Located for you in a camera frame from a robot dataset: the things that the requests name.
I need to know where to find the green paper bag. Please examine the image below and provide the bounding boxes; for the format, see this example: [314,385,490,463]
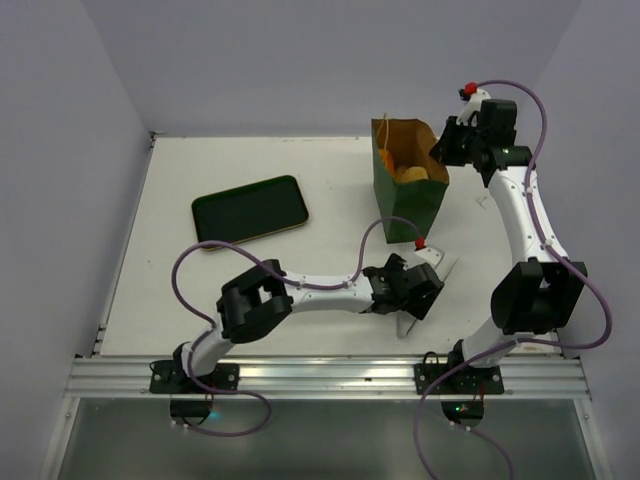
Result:
[370,116,449,244]

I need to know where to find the round scored bun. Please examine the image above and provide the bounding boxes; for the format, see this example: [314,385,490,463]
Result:
[395,166,429,184]

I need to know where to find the metal tongs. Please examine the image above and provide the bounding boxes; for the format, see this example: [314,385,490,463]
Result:
[396,254,459,340]

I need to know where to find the long orange bread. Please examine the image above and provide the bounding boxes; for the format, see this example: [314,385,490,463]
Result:
[378,148,395,176]

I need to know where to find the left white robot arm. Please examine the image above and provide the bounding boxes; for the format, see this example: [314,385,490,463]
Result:
[172,247,444,393]

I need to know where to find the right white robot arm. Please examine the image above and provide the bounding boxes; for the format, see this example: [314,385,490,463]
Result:
[430,90,583,393]

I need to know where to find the dark green tray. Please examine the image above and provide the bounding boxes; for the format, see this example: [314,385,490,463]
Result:
[191,175,309,244]

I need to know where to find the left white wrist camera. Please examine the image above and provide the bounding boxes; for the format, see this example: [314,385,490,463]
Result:
[409,239,446,270]

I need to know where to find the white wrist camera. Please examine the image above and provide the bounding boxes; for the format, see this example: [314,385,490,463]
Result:
[457,82,491,125]
[409,239,446,270]

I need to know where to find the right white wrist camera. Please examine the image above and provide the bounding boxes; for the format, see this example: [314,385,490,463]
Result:
[457,82,491,125]

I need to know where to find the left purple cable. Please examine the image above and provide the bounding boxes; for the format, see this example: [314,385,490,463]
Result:
[169,217,426,436]

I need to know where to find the purple cable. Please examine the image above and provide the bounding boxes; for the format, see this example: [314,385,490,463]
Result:
[169,217,426,436]
[409,78,614,480]

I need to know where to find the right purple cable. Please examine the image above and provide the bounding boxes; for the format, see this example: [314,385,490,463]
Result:
[409,78,614,480]

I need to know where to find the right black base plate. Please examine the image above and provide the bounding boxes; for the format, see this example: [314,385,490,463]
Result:
[413,352,505,396]

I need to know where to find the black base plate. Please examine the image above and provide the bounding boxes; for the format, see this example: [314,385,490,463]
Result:
[413,352,505,396]
[149,360,240,395]

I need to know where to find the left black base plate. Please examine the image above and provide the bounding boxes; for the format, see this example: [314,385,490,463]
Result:
[149,360,240,395]

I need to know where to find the aluminium mounting rail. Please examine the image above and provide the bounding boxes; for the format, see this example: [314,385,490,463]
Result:
[64,354,590,400]

